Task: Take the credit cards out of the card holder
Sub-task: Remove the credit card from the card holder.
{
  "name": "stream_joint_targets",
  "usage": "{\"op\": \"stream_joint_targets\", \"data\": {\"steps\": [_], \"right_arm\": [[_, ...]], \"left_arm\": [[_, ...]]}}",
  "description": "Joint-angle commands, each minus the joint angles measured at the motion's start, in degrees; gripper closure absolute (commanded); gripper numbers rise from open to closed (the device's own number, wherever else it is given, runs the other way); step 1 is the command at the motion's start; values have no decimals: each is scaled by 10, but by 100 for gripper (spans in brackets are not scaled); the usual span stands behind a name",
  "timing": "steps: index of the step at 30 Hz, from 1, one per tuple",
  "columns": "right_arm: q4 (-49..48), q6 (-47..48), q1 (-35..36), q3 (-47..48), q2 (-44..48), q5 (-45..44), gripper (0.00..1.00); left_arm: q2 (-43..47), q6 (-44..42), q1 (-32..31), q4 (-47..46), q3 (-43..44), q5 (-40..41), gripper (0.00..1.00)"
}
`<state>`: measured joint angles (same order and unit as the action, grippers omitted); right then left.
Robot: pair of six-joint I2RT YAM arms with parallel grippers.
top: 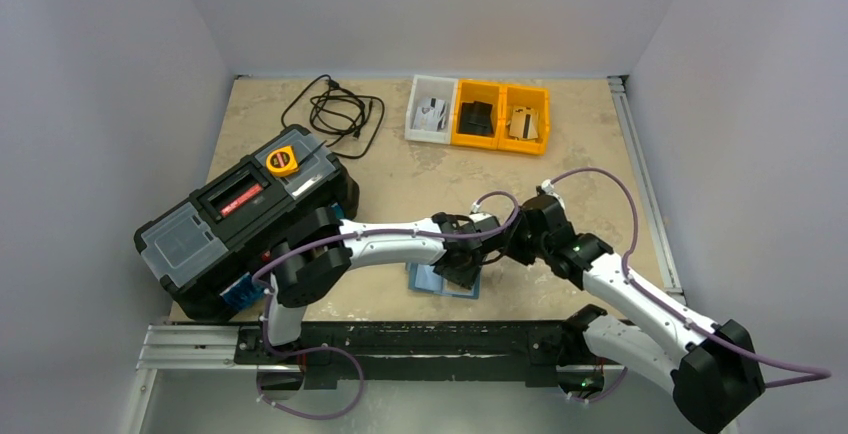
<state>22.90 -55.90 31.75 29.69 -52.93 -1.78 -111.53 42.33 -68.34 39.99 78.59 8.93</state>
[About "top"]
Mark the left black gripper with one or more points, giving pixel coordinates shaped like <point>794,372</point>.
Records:
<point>465,277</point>

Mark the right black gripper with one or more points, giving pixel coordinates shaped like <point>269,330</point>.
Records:
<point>514,241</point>

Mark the blue card holder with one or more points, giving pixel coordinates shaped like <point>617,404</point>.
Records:
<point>423,279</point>

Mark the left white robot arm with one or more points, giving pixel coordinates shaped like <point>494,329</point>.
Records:
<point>320,248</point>

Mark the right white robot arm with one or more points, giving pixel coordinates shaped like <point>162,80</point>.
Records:
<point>702,365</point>

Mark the gold cards in bin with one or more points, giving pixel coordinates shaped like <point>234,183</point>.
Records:
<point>523,123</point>

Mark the black cards in bin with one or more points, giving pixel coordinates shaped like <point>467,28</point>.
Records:
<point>475,118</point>

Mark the white cards in bin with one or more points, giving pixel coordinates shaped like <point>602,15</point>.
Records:
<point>430,115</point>

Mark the right yellow plastic bin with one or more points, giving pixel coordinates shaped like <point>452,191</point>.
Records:
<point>535,97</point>

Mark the yellow plastic bin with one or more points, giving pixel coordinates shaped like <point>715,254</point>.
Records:
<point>535,97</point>
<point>485,91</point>

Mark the left yellow plastic bin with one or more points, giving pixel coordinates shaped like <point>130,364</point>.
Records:
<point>485,91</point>

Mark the white plastic bin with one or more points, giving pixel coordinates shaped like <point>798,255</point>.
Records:
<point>431,86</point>

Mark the yellow tape measure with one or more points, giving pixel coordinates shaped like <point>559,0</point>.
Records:
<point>282,162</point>

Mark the black tool box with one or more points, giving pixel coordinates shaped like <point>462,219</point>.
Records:
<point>204,250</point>

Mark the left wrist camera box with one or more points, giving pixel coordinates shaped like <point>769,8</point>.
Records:
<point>484,212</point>

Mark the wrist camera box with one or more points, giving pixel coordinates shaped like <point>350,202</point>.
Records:
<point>484,212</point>
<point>547,187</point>

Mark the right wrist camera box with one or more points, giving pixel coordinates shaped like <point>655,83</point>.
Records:
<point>547,187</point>

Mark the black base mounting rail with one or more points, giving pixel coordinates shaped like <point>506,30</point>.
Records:
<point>541,353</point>

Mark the aluminium frame rail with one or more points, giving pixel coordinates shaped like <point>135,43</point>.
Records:
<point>653,215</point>

